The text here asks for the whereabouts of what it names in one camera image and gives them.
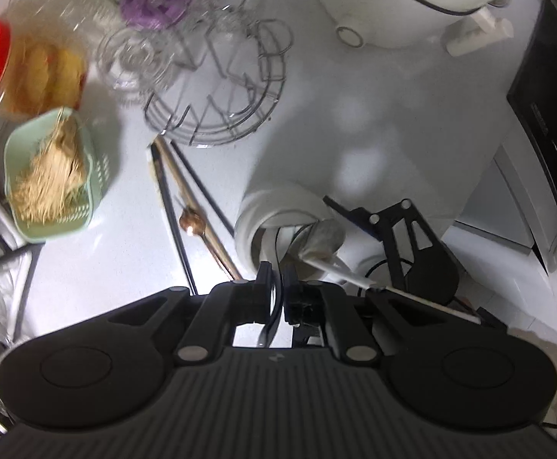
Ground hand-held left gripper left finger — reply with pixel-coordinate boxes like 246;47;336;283
107;261;276;365

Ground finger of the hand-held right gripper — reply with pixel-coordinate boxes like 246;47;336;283
323;195;446;269

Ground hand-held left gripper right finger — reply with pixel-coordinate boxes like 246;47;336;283
282;263;452;365

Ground white-handled spoon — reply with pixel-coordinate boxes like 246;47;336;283
307;256;481;325

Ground white ceramic mug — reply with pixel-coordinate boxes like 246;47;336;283
235;189;356;292

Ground brown wooden spoon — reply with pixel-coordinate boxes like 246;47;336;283
179;205;242;280

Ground black chopstick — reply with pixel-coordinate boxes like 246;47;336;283
169;142;237;237
150;145;198;296

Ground white box appliance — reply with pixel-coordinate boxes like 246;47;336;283
453;146;557;275

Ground white electric cooker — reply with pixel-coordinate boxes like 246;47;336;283
317;0;516;55

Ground black induction cooker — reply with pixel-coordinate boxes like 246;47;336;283
507;0;557;244

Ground green plastic basket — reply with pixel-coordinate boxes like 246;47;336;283
3;107;109;244

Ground enoki mushroom bundle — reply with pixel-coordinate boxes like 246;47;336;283
11;115;90;223

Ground cluster of clear glass cups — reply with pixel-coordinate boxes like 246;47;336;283
98;0;289;101

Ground red lid plastic jar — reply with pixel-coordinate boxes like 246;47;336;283
0;18;88;116

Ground wire cup rack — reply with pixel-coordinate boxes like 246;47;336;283
143;0;293;146

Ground black frame dish rack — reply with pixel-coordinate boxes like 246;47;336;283
0;167;40;359

